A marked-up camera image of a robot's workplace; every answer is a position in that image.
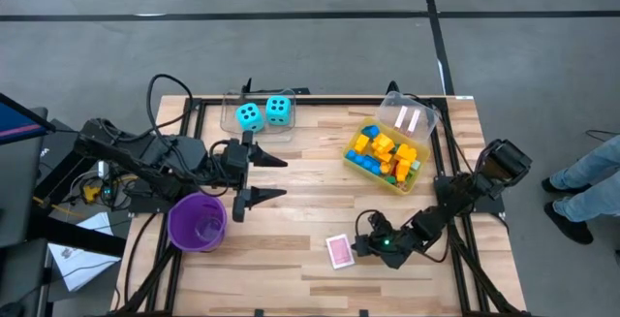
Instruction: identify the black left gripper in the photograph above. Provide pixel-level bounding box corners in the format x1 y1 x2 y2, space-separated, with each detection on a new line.
220 130 289 224

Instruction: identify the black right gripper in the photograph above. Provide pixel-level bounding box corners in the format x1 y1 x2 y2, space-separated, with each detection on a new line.
351 228 419 269

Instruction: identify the red pink playing card box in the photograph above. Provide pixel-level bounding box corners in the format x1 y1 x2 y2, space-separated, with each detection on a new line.
325 233 357 270

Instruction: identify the teal foam die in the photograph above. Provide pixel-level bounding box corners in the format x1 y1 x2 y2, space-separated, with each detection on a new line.
264 95 294 127
234 102 266 133

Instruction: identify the large blue four-stud brick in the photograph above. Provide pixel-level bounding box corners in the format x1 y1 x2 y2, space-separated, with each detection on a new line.
344 149 384 176

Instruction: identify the yellow sloped toy brick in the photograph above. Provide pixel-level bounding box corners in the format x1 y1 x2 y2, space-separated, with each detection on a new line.
394 160 413 182

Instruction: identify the small yellow toy brick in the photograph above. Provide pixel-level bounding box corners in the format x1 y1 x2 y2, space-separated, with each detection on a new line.
353 134 372 155

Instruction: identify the large yellow toy brick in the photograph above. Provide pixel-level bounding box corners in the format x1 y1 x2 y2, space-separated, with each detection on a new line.
371 132 396 156

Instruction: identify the yellow translucent plastic bin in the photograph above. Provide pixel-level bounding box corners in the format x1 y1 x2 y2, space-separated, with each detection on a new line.
342 116 431 196

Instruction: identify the clear rectangular plastic bin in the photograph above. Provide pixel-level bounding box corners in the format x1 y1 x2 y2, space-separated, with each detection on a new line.
220 88 297 143

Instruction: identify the purple plastic bucket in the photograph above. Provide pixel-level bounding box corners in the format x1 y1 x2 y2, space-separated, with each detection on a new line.
167 191 229 253

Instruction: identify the clear plastic container with label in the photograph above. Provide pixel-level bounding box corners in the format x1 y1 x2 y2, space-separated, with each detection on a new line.
376 90 440 144

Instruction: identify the yellow connector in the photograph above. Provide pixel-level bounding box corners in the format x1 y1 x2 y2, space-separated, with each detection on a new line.
81 184 102 206

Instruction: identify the white paper sheet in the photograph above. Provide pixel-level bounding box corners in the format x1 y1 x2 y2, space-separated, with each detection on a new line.
47 211 122 293

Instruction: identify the black computer case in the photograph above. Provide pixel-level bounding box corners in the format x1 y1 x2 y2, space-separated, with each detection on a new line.
36 118 106 205

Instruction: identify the person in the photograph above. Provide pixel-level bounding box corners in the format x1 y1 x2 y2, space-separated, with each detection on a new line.
541 135 620 246

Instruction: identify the monitor with blue screen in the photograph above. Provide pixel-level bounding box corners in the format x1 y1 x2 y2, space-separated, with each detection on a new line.
0 92 55 146

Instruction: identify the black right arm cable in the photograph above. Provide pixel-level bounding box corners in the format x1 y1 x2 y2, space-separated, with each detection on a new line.
355 208 451 265

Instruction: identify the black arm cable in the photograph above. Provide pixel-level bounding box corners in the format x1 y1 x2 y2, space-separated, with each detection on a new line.
146 73 230 198
355 208 451 265

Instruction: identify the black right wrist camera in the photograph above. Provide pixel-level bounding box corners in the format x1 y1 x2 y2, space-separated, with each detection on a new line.
368 211 391 234

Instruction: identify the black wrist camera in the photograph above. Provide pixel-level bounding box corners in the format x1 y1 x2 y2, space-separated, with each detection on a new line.
368 211 391 234
223 143 248 178

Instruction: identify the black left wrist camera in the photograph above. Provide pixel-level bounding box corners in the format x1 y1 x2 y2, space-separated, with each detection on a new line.
223 143 248 178

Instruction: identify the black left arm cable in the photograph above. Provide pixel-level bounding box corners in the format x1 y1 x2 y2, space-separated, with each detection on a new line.
146 73 230 198

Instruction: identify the black floor cable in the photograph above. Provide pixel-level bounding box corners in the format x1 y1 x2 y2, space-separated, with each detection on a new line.
584 129 620 143

